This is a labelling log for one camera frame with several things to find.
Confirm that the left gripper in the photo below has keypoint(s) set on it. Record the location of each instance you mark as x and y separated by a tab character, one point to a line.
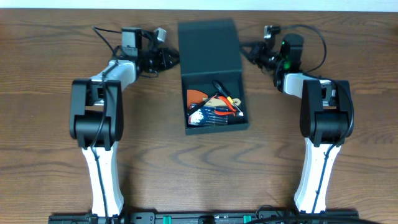
163	59

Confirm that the small claw hammer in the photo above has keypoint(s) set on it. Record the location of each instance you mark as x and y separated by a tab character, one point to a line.
200	105

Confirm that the black yellow screwdriver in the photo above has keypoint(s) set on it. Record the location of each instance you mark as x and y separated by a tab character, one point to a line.
223	91

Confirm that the dark green box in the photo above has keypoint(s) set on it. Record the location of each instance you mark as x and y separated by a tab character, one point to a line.
209	50

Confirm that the red handled pliers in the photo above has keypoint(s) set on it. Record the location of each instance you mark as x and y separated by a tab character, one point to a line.
229	107

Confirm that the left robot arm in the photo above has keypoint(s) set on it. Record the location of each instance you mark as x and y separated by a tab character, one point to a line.
96	112

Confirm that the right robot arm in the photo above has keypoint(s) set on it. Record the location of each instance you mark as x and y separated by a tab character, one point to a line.
326	113

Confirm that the blue screwdriver set case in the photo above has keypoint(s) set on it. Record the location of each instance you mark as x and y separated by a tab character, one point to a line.
207	116

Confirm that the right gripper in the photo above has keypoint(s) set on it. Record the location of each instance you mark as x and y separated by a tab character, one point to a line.
254	54

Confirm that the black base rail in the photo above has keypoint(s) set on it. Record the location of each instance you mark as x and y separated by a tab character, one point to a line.
279	216

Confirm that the orange scraper wooden handle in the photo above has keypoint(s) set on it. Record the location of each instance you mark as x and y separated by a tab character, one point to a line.
195	97

